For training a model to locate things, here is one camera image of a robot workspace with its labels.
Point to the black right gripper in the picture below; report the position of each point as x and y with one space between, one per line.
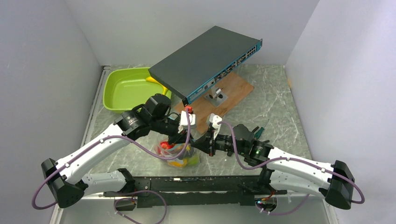
207 143

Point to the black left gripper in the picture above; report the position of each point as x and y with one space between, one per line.
178 137

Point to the red toy apple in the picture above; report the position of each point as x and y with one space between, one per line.
166 145

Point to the clear zip top bag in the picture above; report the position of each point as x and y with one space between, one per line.
175 151

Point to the green toy pear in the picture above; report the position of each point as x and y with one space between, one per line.
194 160

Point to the yellow toy banana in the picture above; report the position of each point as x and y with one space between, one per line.
152 80
178 162

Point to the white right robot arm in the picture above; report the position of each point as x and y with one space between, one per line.
280 170

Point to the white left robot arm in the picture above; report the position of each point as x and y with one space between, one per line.
69 178

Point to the wooden board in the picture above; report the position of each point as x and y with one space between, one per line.
235 87

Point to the lime green plastic tray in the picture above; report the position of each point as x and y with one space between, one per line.
126 88

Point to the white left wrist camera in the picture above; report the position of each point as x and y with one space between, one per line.
187 119

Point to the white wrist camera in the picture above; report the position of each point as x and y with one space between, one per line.
214 120
187 119

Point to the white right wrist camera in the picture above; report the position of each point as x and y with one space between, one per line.
214 120

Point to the metal stand bracket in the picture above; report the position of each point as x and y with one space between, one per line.
216 96

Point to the green handled screwdriver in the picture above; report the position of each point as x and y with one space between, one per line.
259 132

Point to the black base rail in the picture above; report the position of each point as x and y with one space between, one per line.
198 190

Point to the dark grey network switch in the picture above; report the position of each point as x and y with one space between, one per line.
196 67

